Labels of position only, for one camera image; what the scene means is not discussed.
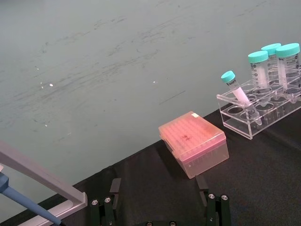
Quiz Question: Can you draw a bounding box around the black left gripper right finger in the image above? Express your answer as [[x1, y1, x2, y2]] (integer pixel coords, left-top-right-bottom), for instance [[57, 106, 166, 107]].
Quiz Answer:
[[195, 175, 230, 226]]

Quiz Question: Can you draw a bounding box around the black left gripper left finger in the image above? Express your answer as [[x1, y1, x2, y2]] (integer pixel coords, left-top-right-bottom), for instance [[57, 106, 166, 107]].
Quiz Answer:
[[90, 178, 122, 226]]

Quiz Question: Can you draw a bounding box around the orange translucent pipette tip box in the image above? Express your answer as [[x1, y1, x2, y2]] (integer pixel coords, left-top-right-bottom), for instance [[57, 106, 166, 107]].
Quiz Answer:
[[158, 111, 230, 180]]

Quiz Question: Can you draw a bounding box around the black table cloth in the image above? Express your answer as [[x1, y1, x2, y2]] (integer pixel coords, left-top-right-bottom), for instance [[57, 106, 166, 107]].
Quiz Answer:
[[0, 95, 301, 226]]

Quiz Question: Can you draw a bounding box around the clear acrylic pipette stand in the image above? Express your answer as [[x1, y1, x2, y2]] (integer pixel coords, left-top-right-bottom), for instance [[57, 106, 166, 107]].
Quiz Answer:
[[0, 140, 88, 226]]

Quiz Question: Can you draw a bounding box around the clear acrylic tube rack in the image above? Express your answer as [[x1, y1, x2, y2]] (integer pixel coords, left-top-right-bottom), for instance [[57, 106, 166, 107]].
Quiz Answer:
[[216, 70, 301, 140]]

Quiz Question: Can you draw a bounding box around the blue pipette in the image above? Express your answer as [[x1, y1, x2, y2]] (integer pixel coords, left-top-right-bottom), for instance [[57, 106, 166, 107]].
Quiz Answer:
[[0, 164, 63, 226]]

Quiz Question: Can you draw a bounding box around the small teal-capped centrifuge tube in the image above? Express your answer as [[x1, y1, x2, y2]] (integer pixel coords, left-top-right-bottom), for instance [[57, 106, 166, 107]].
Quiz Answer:
[[220, 70, 263, 127]]

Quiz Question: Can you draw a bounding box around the large teal-capped centrifuge tube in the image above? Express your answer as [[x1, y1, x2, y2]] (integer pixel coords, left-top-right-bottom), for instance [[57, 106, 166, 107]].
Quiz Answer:
[[261, 42, 282, 83], [275, 42, 301, 104], [247, 50, 274, 107]]

